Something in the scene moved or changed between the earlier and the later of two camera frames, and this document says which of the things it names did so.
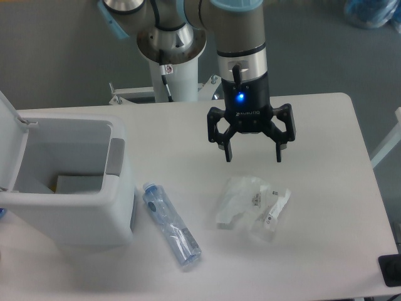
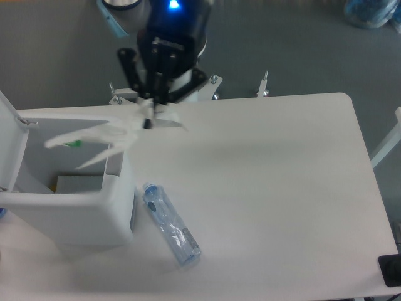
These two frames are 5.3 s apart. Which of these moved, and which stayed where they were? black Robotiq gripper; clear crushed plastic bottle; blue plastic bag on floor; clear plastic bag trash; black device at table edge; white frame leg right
Moved: clear plastic bag trash; black Robotiq gripper
Stayed: blue plastic bag on floor; white frame leg right; clear crushed plastic bottle; black device at table edge
